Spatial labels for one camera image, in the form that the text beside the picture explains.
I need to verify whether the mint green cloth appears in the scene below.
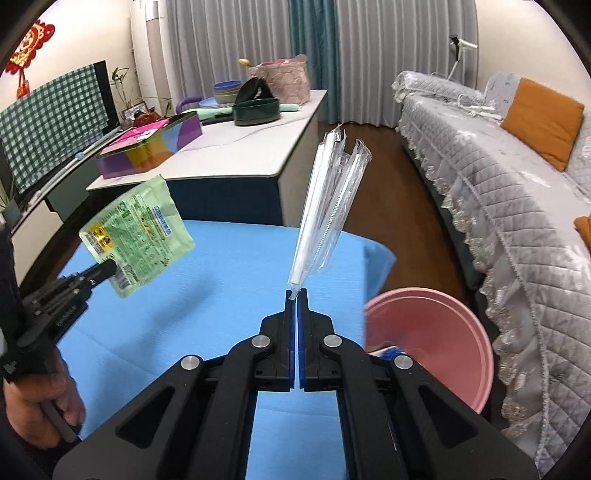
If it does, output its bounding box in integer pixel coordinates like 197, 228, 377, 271
198, 99, 301, 114

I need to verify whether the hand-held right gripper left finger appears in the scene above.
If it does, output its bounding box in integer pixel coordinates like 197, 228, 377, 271
53, 288, 298, 480

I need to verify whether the white cable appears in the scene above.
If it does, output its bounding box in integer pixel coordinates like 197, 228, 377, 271
431, 74, 504, 121

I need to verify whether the red wall decoration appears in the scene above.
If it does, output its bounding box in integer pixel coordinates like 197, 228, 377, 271
4, 21, 56, 100

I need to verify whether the small potted plant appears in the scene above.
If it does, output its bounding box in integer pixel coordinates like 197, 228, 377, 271
0, 180, 21, 227

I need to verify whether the colourful rectangular box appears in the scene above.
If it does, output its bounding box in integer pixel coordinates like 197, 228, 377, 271
95, 112, 204, 180

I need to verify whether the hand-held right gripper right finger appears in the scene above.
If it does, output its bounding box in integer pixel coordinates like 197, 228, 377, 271
296, 288, 540, 480

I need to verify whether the orange cushion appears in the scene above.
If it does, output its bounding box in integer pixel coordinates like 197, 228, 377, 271
500, 78, 585, 172
573, 215, 591, 252

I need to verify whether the grey curtain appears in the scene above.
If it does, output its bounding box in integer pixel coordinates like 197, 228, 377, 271
164, 0, 296, 100
332, 0, 481, 129

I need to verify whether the white standing air conditioner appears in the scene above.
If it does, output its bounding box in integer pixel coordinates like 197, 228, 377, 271
130, 0, 174, 116

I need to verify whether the bamboo plant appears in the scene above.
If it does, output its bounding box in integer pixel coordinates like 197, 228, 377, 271
111, 67, 134, 121

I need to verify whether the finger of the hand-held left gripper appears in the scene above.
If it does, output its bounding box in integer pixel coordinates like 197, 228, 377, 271
58, 261, 112, 284
78, 265, 119, 301

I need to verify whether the stack of pastel bowls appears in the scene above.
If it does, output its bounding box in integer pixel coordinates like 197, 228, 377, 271
212, 80, 244, 104

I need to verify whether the white floor stand lamp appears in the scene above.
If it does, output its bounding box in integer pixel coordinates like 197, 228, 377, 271
449, 34, 478, 84

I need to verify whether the grey quilted sofa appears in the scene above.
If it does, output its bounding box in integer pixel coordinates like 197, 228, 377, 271
392, 70, 591, 480

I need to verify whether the black television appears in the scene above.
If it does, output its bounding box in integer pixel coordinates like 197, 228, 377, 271
0, 60, 122, 204

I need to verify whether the white low cabinet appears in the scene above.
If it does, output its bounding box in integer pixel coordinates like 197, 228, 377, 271
86, 89, 328, 227

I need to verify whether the green checked cloth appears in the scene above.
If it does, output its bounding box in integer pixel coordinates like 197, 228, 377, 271
0, 65, 109, 193

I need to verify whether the pink plastic basin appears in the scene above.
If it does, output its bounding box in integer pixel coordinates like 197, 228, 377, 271
364, 287, 495, 415

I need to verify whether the dark green round tin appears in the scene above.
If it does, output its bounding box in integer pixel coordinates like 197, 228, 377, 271
232, 98, 281, 126

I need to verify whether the pink lace basket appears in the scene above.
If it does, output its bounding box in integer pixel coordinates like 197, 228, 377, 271
247, 54, 310, 104

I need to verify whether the green printed packet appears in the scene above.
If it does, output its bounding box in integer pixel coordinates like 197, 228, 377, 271
78, 174, 195, 299

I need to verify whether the clear plastic wrapper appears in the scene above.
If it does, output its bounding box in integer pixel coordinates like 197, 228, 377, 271
286, 124, 371, 303

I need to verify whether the person's left hand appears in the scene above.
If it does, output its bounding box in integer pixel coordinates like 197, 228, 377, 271
4, 355, 86, 450

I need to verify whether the black round lid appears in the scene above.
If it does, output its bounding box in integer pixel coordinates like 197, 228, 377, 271
235, 76, 275, 103

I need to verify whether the teal curtain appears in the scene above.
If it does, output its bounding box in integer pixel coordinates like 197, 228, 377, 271
287, 0, 340, 123

